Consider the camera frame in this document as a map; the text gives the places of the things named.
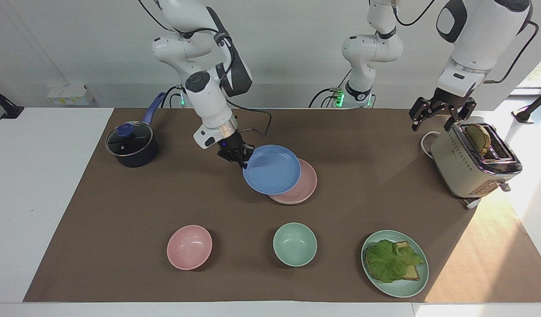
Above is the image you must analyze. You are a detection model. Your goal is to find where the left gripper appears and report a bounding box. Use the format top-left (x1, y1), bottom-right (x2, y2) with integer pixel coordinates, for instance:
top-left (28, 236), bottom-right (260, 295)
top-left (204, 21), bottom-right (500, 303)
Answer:
top-left (408, 88), bottom-right (477, 133)

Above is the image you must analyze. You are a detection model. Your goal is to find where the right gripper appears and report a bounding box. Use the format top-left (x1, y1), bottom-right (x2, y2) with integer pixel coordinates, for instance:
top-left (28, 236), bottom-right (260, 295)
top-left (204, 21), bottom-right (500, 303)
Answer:
top-left (217, 131), bottom-right (255, 170)

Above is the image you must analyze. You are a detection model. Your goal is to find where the blue plate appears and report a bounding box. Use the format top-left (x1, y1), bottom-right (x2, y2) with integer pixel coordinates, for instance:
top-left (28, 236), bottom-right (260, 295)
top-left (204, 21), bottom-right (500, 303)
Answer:
top-left (242, 144), bottom-right (301, 195)

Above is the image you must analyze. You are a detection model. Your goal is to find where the toast slice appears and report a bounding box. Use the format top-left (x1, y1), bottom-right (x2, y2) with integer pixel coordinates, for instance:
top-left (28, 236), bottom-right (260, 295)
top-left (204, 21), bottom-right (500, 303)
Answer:
top-left (466, 124), bottom-right (492, 155)

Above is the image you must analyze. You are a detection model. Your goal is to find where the silver toaster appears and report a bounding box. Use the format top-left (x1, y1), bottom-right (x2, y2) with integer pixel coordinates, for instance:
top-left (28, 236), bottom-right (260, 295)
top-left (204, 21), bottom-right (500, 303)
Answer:
top-left (430, 117), bottom-right (523, 210)

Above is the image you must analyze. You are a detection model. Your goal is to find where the pink plate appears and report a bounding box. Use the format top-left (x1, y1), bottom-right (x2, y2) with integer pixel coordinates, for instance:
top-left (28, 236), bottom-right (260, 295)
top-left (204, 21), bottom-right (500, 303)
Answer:
top-left (268, 158), bottom-right (318, 205)

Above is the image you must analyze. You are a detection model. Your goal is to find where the black stand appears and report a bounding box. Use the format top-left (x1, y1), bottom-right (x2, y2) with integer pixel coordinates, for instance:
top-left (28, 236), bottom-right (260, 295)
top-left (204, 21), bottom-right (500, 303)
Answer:
top-left (0, 84), bottom-right (25, 120)
top-left (511, 86), bottom-right (541, 124)

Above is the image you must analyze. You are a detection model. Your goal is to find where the green bowl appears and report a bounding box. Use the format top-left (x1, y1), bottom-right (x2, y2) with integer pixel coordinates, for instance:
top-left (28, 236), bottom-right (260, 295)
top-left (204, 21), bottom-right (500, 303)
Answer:
top-left (273, 222), bottom-right (318, 267)

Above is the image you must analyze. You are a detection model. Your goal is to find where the pink bowl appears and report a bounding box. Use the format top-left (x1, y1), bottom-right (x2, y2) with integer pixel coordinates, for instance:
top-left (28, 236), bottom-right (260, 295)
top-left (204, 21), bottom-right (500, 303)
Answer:
top-left (167, 225), bottom-right (213, 270)

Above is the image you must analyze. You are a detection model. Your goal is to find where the dark blue pot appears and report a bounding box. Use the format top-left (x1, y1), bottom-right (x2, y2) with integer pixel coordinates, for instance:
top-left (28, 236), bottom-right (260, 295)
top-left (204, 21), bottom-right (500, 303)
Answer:
top-left (105, 92), bottom-right (167, 168)

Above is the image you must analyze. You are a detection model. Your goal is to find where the glass pot lid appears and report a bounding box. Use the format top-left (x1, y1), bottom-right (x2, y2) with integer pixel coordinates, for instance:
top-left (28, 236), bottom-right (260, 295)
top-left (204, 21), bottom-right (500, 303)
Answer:
top-left (106, 122), bottom-right (154, 157)

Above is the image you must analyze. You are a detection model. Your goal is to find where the green lettuce leaf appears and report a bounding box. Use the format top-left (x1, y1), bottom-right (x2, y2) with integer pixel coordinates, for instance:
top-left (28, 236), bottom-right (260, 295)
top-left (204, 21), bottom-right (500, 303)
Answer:
top-left (365, 240), bottom-right (426, 284)

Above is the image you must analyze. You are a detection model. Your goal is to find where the bread slice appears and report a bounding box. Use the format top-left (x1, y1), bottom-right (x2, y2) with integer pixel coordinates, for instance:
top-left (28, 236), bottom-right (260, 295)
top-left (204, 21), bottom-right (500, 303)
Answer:
top-left (395, 240), bottom-right (421, 281)

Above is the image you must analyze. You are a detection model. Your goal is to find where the green plate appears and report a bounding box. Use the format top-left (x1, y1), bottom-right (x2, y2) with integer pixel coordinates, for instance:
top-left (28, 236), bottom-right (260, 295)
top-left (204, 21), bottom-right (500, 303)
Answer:
top-left (361, 230), bottom-right (430, 299)

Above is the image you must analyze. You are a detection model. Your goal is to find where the white power cable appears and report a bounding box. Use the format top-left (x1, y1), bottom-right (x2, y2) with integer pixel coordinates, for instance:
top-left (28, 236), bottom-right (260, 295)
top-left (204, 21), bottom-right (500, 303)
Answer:
top-left (420, 131), bottom-right (441, 159)

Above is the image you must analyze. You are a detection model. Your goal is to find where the black cable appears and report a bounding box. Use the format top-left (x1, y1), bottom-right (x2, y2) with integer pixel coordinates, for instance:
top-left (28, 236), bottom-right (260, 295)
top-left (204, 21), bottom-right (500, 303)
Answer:
top-left (308, 70), bottom-right (352, 109)
top-left (391, 0), bottom-right (437, 27)
top-left (137, 0), bottom-right (222, 41)
top-left (159, 85), bottom-right (184, 109)
top-left (483, 19), bottom-right (540, 84)
top-left (226, 99), bottom-right (272, 140)

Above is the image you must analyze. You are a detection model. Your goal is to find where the white wall socket box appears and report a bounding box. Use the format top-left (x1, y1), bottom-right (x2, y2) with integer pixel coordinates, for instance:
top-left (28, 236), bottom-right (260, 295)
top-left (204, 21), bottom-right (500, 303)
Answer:
top-left (47, 84), bottom-right (95, 107)

